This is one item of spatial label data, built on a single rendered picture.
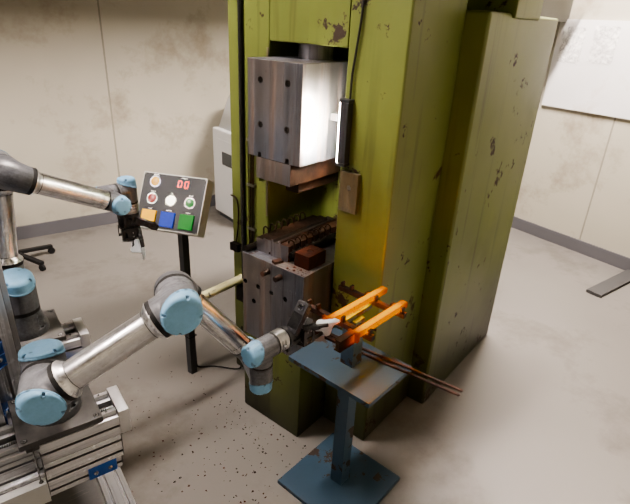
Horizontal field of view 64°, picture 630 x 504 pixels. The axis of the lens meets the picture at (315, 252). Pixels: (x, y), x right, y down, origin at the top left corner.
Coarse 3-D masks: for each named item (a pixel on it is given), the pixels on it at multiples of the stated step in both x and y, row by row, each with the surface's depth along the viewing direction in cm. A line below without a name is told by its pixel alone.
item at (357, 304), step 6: (378, 288) 201; (384, 288) 201; (366, 294) 196; (372, 294) 196; (378, 294) 198; (360, 300) 192; (366, 300) 192; (372, 300) 196; (348, 306) 187; (354, 306) 188; (360, 306) 191; (336, 312) 183; (342, 312) 183; (348, 312) 185; (324, 318) 178; (330, 318) 178
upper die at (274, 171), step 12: (264, 168) 218; (276, 168) 213; (288, 168) 209; (300, 168) 213; (312, 168) 220; (324, 168) 227; (336, 168) 234; (276, 180) 215; (288, 180) 211; (300, 180) 216
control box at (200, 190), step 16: (144, 176) 247; (160, 176) 245; (176, 176) 244; (144, 192) 246; (160, 192) 244; (176, 192) 243; (192, 192) 241; (208, 192) 243; (144, 208) 245; (160, 208) 243; (176, 208) 242; (192, 208) 240; (208, 208) 246; (176, 224) 241
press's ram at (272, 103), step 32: (256, 64) 203; (288, 64) 192; (320, 64) 196; (256, 96) 208; (288, 96) 197; (320, 96) 201; (256, 128) 213; (288, 128) 202; (320, 128) 208; (288, 160) 210; (320, 160) 214
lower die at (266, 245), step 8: (312, 216) 263; (320, 216) 260; (328, 216) 258; (296, 224) 251; (304, 224) 249; (320, 224) 247; (336, 224) 251; (272, 232) 241; (280, 232) 239; (288, 232) 236; (304, 232) 238; (320, 232) 240; (328, 232) 245; (264, 240) 232; (272, 240) 228; (288, 240) 230; (296, 240) 230; (304, 240) 231; (264, 248) 234; (272, 248) 230; (280, 248) 227; (288, 248) 224; (296, 248) 228; (280, 256) 228; (288, 256) 225
